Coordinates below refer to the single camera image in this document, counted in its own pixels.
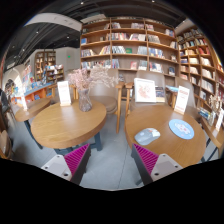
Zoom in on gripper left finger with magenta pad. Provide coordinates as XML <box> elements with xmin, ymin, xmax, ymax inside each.
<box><xmin>42</xmin><ymin>144</ymin><xmax>91</xmax><ymax>185</ymax></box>

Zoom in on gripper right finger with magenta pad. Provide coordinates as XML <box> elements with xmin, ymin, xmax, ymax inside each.
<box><xmin>131</xmin><ymin>144</ymin><xmax>182</xmax><ymax>185</ymax></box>

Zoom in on grey computer mouse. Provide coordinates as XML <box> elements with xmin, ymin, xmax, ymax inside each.
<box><xmin>135</xmin><ymin>128</ymin><xmax>160</xmax><ymax>145</ymax></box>

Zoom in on round blue mouse pad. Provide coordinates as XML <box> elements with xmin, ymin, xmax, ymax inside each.
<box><xmin>169</xmin><ymin>119</ymin><xmax>194</xmax><ymax>140</ymax></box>

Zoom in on round wooden table right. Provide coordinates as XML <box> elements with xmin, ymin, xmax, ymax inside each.
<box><xmin>125</xmin><ymin>105</ymin><xmax>206</xmax><ymax>168</ymax></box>

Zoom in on round wooden table left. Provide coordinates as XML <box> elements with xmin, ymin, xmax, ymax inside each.
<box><xmin>31</xmin><ymin>100</ymin><xmax>106</xmax><ymax>151</ymax></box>

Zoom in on small round wooden table far-left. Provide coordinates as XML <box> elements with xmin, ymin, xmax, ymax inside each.
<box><xmin>15</xmin><ymin>98</ymin><xmax>50</xmax><ymax>140</ymax></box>

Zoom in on white picture book display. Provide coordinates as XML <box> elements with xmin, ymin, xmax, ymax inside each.
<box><xmin>134</xmin><ymin>78</ymin><xmax>156</xmax><ymax>103</ymax></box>

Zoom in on orange display counter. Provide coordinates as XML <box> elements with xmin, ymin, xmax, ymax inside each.
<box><xmin>12</xmin><ymin>83</ymin><xmax>53</xmax><ymax>105</ymax></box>

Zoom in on wooden chair with beige back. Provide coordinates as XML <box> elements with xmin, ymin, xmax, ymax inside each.
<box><xmin>89</xmin><ymin>67</ymin><xmax>124</xmax><ymax>132</ymax></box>

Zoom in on white sign card right table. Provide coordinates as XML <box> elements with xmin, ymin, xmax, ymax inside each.
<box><xmin>174</xmin><ymin>86</ymin><xmax>190</xmax><ymax>114</ymax></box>

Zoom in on white sign card table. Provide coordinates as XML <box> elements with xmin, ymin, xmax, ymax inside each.
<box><xmin>57</xmin><ymin>81</ymin><xmax>71</xmax><ymax>106</ymax></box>
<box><xmin>174</xmin><ymin>86</ymin><xmax>190</xmax><ymax>114</ymax></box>

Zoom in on white sign card left table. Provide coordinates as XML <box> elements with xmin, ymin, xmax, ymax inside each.
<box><xmin>57</xmin><ymin>81</ymin><xmax>71</xmax><ymax>106</ymax></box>

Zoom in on wooden chair behind right table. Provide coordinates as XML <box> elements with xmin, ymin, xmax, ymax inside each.
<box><xmin>125</xmin><ymin>70</ymin><xmax>170</xmax><ymax>116</ymax></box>

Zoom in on glass vase with dried flowers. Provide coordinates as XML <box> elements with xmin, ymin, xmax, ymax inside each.
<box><xmin>68</xmin><ymin>65</ymin><xmax>119</xmax><ymax>112</ymax></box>

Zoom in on distant wooden bookshelf left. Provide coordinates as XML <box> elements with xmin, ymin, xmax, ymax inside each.
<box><xmin>35</xmin><ymin>51</ymin><xmax>64</xmax><ymax>83</ymax></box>

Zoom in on large wooden bookshelf centre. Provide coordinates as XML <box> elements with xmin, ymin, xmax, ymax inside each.
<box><xmin>80</xmin><ymin>17</ymin><xmax>179</xmax><ymax>81</ymax></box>

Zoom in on wooden bookshelf right wall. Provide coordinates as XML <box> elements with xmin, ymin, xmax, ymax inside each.
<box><xmin>177</xmin><ymin>25</ymin><xmax>224</xmax><ymax>110</ymax></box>

